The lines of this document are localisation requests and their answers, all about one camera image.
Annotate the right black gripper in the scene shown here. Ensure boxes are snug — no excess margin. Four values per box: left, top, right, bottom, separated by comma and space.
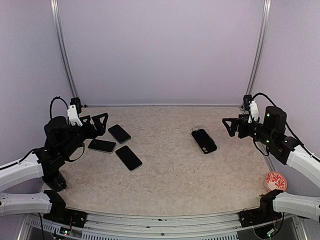
222, 113, 275, 146

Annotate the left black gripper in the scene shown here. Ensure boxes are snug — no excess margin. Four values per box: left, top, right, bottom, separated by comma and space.
61, 112, 108, 158

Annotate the black phone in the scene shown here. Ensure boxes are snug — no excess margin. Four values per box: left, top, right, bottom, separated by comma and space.
115, 145, 143, 171
88, 139, 116, 153
108, 124, 131, 144

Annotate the black phone case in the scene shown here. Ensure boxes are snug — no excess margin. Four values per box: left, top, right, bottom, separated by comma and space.
191, 128, 218, 154

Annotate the clear phone case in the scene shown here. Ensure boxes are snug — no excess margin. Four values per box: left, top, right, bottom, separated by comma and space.
191, 125, 213, 141

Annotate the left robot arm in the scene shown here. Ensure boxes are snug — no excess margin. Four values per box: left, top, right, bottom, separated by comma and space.
0, 113, 109, 223

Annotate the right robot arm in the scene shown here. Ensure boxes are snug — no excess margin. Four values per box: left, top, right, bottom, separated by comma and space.
222, 106, 320, 222

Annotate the red white patterned bowl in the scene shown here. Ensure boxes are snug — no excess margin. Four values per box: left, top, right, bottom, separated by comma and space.
264, 171, 288, 192

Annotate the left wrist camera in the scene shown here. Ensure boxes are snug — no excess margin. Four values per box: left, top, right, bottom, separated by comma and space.
67, 97, 83, 127

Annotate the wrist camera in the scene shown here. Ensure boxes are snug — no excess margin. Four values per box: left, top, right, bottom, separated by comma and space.
67, 97, 83, 127
243, 94, 259, 124

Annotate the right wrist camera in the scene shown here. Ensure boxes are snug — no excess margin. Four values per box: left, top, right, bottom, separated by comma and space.
243, 94, 259, 124

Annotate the right camera cable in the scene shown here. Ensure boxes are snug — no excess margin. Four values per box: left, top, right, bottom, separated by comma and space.
252, 92, 316, 156

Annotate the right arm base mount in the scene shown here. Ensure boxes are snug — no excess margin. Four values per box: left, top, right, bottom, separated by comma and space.
238, 189, 284, 228

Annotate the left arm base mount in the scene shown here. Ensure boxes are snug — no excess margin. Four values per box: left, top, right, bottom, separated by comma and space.
43, 190, 88, 228

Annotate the front aluminium rail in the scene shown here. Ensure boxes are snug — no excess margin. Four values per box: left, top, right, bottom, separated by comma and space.
18, 212, 307, 240

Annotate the left aluminium frame post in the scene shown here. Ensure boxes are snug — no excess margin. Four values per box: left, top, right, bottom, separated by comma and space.
50, 0, 79, 98

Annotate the aluminium frame post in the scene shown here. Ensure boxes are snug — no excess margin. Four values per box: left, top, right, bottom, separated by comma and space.
50, 0, 79, 98
245, 0, 272, 95

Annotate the right aluminium frame post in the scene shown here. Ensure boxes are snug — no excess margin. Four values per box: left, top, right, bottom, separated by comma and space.
245, 0, 272, 95

